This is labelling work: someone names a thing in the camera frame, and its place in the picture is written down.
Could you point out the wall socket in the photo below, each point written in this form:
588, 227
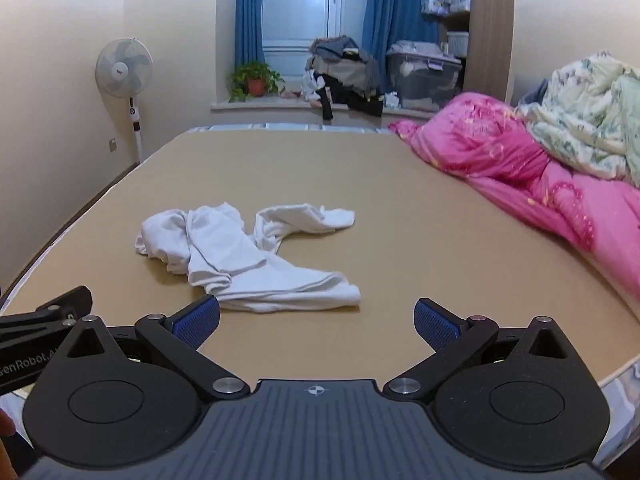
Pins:
112, 145

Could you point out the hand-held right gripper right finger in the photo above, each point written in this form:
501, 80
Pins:
436, 327

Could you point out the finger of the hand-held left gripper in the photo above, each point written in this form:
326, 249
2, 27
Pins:
55, 310

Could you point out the pink blanket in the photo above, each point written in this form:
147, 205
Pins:
500, 160

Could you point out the white standing fan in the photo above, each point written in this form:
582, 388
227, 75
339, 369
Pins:
124, 67

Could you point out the white garment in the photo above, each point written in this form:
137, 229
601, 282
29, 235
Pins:
225, 260

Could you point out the window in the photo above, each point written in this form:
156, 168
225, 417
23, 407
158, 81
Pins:
310, 5

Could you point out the potted green plant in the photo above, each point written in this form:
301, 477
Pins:
255, 79

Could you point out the blue curtain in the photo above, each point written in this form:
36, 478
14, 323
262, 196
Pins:
249, 10
395, 5

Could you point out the pile of dark clothes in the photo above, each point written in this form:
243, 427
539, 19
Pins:
345, 72

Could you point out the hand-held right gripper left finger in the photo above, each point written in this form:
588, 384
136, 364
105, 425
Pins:
196, 324

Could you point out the pale floral quilt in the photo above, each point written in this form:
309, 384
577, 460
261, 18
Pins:
585, 110

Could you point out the clear plastic storage bin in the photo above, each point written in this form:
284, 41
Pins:
425, 80

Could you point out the small white crumpled cloth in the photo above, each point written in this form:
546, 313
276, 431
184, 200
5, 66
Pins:
392, 100

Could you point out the white plastic basket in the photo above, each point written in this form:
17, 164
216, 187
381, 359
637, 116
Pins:
457, 44

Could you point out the person's left hand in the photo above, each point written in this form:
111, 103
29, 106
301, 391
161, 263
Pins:
6, 421

